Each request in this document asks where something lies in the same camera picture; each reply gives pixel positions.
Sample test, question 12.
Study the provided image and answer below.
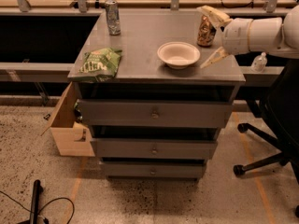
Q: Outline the clear sanitizer bottle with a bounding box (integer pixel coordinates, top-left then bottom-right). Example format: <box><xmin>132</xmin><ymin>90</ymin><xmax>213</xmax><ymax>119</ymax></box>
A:
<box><xmin>250</xmin><ymin>52</ymin><xmax>267</xmax><ymax>73</ymax></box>

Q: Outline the black office chair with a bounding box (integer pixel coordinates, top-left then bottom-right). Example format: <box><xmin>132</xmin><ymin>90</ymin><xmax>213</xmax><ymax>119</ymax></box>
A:
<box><xmin>233</xmin><ymin>59</ymin><xmax>299</xmax><ymax>218</ymax></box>

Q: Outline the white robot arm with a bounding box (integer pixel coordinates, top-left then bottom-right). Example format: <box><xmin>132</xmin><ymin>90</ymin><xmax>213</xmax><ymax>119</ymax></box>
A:
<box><xmin>197</xmin><ymin>6</ymin><xmax>299</xmax><ymax>68</ymax></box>

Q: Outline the bottom grey drawer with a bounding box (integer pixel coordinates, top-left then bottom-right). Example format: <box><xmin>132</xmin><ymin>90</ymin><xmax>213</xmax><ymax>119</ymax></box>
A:
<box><xmin>100</xmin><ymin>161</ymin><xmax>206</xmax><ymax>179</ymax></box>

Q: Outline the top grey drawer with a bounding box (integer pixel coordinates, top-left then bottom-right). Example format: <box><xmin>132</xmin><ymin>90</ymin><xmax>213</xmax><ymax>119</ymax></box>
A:
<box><xmin>78</xmin><ymin>100</ymin><xmax>232</xmax><ymax>128</ymax></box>

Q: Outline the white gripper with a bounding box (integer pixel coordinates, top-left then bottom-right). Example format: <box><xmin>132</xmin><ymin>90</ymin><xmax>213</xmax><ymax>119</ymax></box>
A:
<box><xmin>197</xmin><ymin>6</ymin><xmax>253</xmax><ymax>69</ymax></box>

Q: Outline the black floor cable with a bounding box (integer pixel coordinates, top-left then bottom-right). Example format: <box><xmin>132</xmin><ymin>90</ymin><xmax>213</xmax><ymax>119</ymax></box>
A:
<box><xmin>0</xmin><ymin>189</ymin><xmax>76</xmax><ymax>224</ymax></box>

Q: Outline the middle grey drawer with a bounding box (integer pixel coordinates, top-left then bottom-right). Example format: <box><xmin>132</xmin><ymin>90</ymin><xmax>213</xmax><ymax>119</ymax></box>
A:
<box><xmin>91</xmin><ymin>138</ymin><xmax>218</xmax><ymax>160</ymax></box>

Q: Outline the grey drawer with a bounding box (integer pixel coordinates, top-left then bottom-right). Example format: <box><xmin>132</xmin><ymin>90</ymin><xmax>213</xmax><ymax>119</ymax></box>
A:
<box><xmin>100</xmin><ymin>161</ymin><xmax>206</xmax><ymax>179</ymax></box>
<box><xmin>78</xmin><ymin>100</ymin><xmax>232</xmax><ymax>128</ymax></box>
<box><xmin>91</xmin><ymin>138</ymin><xmax>218</xmax><ymax>160</ymax></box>

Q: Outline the silver redbull can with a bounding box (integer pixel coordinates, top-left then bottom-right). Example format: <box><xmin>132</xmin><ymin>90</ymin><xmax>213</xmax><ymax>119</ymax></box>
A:
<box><xmin>105</xmin><ymin>0</ymin><xmax>121</xmax><ymax>35</ymax></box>

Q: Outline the green chip bag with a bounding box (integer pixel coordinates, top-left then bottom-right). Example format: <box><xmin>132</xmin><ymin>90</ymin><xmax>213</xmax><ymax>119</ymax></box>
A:
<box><xmin>78</xmin><ymin>48</ymin><xmax>122</xmax><ymax>82</ymax></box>

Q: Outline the white paper bowl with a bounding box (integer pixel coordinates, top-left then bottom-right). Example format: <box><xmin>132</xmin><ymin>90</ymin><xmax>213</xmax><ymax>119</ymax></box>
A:
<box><xmin>157</xmin><ymin>42</ymin><xmax>200</xmax><ymax>69</ymax></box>

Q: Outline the black stand pole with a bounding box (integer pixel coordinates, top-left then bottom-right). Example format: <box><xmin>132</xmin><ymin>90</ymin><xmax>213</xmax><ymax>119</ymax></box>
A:
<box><xmin>18</xmin><ymin>180</ymin><xmax>49</xmax><ymax>224</ymax></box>

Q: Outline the cardboard box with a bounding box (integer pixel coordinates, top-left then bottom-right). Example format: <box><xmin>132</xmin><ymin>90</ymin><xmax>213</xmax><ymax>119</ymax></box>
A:
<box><xmin>44</xmin><ymin>83</ymin><xmax>94</xmax><ymax>157</ymax></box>

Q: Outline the grey drawer cabinet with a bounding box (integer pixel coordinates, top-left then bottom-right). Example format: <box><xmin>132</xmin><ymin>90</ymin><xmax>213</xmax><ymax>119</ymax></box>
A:
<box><xmin>67</xmin><ymin>9</ymin><xmax>247</xmax><ymax>183</ymax></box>

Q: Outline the gold brown soda can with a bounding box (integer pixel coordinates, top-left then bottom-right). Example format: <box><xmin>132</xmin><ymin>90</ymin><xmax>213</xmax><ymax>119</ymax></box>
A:
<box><xmin>197</xmin><ymin>15</ymin><xmax>216</xmax><ymax>47</ymax></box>

